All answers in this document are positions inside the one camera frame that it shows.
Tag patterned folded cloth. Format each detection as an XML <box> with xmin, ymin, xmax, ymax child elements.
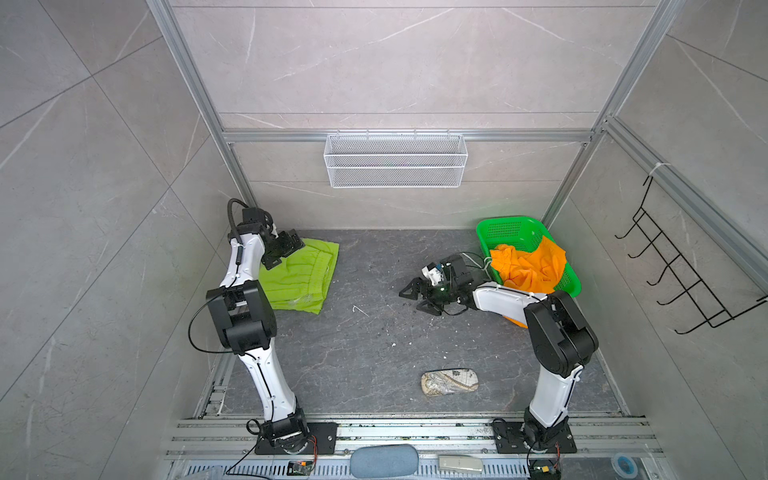
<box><xmin>420</xmin><ymin>368</ymin><xmax>479</xmax><ymax>397</ymax></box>

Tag small electronics board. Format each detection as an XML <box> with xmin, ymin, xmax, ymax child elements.
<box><xmin>286</xmin><ymin>460</ymin><xmax>316</xmax><ymax>477</ymax></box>

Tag green plastic basket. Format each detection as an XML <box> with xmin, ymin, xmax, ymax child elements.
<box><xmin>476</xmin><ymin>216</ymin><xmax>582</xmax><ymax>297</ymax></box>

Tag white wire mesh basket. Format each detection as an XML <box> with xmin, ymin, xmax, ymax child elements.
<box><xmin>323</xmin><ymin>133</ymin><xmax>468</xmax><ymax>189</ymax></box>

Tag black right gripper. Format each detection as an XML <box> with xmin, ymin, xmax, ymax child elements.
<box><xmin>399</xmin><ymin>278</ymin><xmax>458</xmax><ymax>314</ymax></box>

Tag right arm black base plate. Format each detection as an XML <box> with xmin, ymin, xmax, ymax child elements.
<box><xmin>490</xmin><ymin>417</ymin><xmax>577</xmax><ymax>454</ymax></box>

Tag blue grey oval pad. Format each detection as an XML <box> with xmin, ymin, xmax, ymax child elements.
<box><xmin>350</xmin><ymin>444</ymin><xmax>420</xmax><ymax>479</ymax></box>

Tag white drawstring cord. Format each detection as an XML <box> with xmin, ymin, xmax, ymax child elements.
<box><xmin>461</xmin><ymin>251</ymin><xmax>494</xmax><ymax>277</ymax></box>

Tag blue tape roll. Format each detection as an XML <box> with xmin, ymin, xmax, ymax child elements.
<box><xmin>611</xmin><ymin>453</ymin><xmax>639</xmax><ymax>480</ymax></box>

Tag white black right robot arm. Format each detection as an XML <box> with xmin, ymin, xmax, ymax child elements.
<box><xmin>398</xmin><ymin>278</ymin><xmax>599</xmax><ymax>453</ymax></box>

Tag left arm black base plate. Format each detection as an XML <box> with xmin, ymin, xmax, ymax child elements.
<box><xmin>255</xmin><ymin>422</ymin><xmax>339</xmax><ymax>456</ymax></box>

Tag orange shorts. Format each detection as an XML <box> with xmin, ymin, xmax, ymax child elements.
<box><xmin>490</xmin><ymin>237</ymin><xmax>567</xmax><ymax>294</ymax></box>

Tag lime green shorts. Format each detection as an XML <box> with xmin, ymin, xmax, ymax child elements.
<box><xmin>259</xmin><ymin>239</ymin><xmax>339</xmax><ymax>314</ymax></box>

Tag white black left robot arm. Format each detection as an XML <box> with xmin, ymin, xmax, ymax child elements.
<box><xmin>204</xmin><ymin>198</ymin><xmax>310</xmax><ymax>454</ymax></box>

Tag black wire hook rack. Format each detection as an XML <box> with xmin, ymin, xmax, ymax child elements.
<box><xmin>614</xmin><ymin>175</ymin><xmax>767</xmax><ymax>336</ymax></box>

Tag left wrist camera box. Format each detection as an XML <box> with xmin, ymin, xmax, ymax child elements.
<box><xmin>238</xmin><ymin>207</ymin><xmax>274</xmax><ymax>235</ymax></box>

